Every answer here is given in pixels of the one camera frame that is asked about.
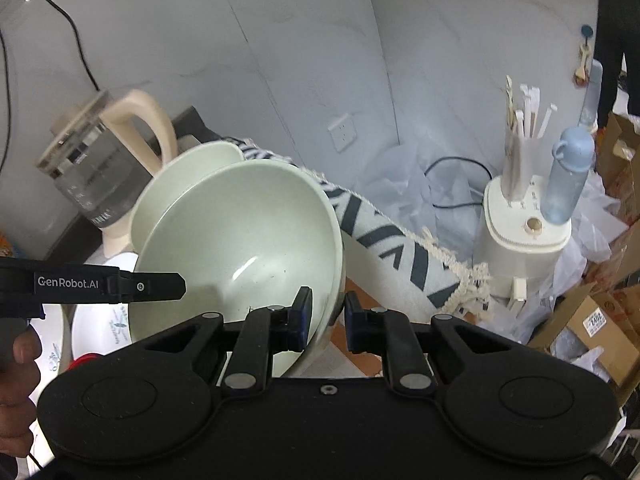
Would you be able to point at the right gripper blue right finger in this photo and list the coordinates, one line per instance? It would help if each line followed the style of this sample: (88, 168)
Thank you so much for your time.
(355, 322)

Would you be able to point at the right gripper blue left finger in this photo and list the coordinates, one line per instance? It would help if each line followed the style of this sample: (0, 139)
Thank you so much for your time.
(299, 320)

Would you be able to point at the white Sweet print plate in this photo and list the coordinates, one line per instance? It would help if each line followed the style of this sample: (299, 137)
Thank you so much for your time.
(68, 333)

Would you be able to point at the pale green bowl front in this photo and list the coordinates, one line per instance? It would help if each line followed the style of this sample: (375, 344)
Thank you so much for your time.
(247, 237)

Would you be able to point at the red and black bowl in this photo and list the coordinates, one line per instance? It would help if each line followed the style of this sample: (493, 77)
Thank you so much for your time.
(84, 359)

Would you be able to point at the person's left hand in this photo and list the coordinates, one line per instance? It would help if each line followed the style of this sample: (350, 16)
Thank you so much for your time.
(19, 378)

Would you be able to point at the patterned fringed table cloth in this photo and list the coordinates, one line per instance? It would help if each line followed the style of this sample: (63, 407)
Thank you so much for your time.
(389, 266)

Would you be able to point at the cream kettle base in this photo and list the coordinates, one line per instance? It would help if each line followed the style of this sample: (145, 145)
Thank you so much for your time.
(116, 238)

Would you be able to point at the cream appliance on floor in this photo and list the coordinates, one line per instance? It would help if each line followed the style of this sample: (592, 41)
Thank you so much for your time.
(517, 244)

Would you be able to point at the cardboard box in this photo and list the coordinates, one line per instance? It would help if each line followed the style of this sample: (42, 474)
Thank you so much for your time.
(596, 323)

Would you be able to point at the glass kettle cream handle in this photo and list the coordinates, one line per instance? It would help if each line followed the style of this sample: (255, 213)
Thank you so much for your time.
(105, 152)

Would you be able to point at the wall socket low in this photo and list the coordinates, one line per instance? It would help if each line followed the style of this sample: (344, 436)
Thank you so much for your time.
(343, 132)

